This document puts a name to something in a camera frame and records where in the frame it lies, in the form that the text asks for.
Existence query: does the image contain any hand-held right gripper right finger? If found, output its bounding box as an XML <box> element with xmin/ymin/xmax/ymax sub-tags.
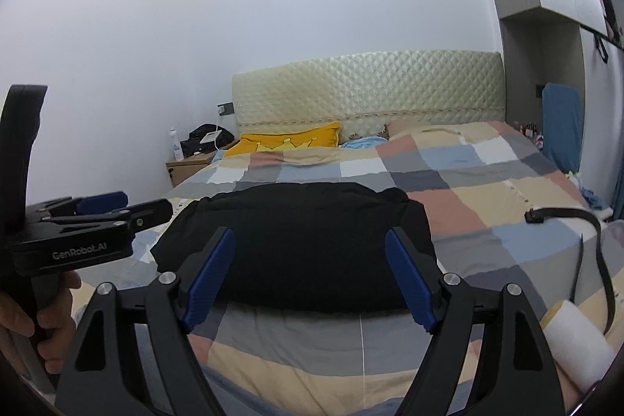
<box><xmin>384</xmin><ymin>226</ymin><xmax>566</xmax><ymax>416</ymax></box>

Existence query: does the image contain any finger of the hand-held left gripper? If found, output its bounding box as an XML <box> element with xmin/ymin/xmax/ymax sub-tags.
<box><xmin>29</xmin><ymin>191</ymin><xmax>129</xmax><ymax>217</ymax></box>
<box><xmin>63</xmin><ymin>198</ymin><xmax>174</xmax><ymax>232</ymax></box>

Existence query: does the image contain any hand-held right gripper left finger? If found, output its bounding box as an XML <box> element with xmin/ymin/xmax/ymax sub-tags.
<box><xmin>55</xmin><ymin>226</ymin><xmax>237</xmax><ymax>416</ymax></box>

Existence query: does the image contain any black garment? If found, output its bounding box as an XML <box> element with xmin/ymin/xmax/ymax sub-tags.
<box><xmin>150</xmin><ymin>182</ymin><xmax>438</xmax><ymax>313</ymax></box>

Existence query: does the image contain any blue and white clothes pile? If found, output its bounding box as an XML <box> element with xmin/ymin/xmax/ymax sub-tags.
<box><xmin>568</xmin><ymin>170</ymin><xmax>611</xmax><ymax>213</ymax></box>

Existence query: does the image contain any person's left hand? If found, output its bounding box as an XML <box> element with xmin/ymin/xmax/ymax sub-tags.
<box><xmin>0</xmin><ymin>271</ymin><xmax>83</xmax><ymax>364</ymax></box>

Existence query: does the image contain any wooden nightstand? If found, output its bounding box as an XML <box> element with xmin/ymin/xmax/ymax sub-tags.
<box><xmin>166</xmin><ymin>150</ymin><xmax>226</xmax><ymax>188</ymax></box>

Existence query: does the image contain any clear plastic bottle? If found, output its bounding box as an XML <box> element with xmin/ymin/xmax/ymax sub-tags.
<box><xmin>168</xmin><ymin>127</ymin><xmax>184</xmax><ymax>162</ymax></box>

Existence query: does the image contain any black bag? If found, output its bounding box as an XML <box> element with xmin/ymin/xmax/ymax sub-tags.
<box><xmin>180</xmin><ymin>124</ymin><xmax>236</xmax><ymax>155</ymax></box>

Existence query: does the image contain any checkered bedspread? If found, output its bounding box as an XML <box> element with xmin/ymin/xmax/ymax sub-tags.
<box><xmin>73</xmin><ymin>120</ymin><xmax>615</xmax><ymax>416</ymax></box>

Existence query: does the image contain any light blue cloth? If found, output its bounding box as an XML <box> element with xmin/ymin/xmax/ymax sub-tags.
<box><xmin>340</xmin><ymin>136</ymin><xmax>388</xmax><ymax>150</ymax></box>

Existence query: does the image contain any yellow pillow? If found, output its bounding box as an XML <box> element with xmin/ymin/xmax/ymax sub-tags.
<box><xmin>225</xmin><ymin>121</ymin><xmax>342</xmax><ymax>158</ymax></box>

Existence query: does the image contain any black belt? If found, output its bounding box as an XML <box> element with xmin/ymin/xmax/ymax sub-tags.
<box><xmin>524</xmin><ymin>207</ymin><xmax>617</xmax><ymax>334</ymax></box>

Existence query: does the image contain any white paper roll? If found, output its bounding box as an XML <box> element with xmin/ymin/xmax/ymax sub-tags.
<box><xmin>540</xmin><ymin>299</ymin><xmax>616</xmax><ymax>390</ymax></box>

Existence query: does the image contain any cream quilted headboard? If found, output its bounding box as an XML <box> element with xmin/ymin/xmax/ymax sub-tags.
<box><xmin>231</xmin><ymin>50</ymin><xmax>504</xmax><ymax>141</ymax></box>

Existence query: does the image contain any blue towel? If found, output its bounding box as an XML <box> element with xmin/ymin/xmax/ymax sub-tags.
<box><xmin>542</xmin><ymin>82</ymin><xmax>583</xmax><ymax>175</ymax></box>

